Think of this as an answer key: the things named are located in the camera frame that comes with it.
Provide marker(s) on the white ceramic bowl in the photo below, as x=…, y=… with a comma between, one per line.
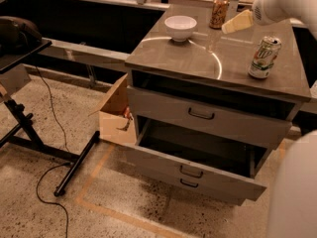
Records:
x=180, y=28

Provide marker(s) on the grey metal rail beam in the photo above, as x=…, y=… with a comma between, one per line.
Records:
x=87, y=55

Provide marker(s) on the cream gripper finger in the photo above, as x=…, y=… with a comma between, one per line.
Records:
x=240, y=22

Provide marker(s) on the grey drawer cabinet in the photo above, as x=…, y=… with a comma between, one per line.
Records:
x=213, y=68

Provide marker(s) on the open lower drawer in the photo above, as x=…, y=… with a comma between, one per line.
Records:
x=199, y=162

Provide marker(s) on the cardboard box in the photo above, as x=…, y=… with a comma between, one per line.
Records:
x=116, y=124

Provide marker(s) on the green white soda can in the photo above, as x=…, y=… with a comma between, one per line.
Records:
x=264, y=57

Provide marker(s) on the orange soda can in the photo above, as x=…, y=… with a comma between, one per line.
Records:
x=218, y=15

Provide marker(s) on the dark rounded object on stand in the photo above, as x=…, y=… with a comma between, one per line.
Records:
x=18, y=35

